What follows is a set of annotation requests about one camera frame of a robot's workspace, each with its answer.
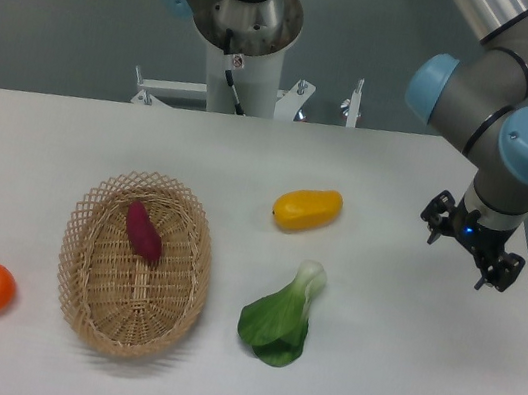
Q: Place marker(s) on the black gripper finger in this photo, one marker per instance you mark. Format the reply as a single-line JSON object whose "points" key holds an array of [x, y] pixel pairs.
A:
{"points": [[499, 271], [439, 216]]}

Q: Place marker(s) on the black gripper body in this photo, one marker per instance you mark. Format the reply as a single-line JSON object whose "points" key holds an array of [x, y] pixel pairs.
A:
{"points": [[482, 230]]}

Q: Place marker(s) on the yellow mango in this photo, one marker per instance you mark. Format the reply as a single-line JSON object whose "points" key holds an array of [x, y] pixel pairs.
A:
{"points": [[306, 209]]}

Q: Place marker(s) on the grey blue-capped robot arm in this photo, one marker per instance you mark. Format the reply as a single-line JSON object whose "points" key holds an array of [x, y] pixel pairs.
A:
{"points": [[481, 110]]}

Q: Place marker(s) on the green bok choy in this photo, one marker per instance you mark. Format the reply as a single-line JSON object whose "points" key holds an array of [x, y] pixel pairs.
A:
{"points": [[275, 326]]}

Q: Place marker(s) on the purple sweet potato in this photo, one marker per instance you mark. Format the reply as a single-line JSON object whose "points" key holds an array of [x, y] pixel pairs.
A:
{"points": [[142, 235]]}

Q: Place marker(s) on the woven wicker basket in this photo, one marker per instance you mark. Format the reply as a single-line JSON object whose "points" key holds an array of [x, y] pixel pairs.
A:
{"points": [[115, 301]]}

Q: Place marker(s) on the white clamp post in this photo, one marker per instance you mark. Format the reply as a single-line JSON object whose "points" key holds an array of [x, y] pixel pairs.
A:
{"points": [[350, 109]]}

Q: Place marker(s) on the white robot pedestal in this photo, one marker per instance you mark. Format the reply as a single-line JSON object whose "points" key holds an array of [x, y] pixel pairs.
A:
{"points": [[253, 80]]}

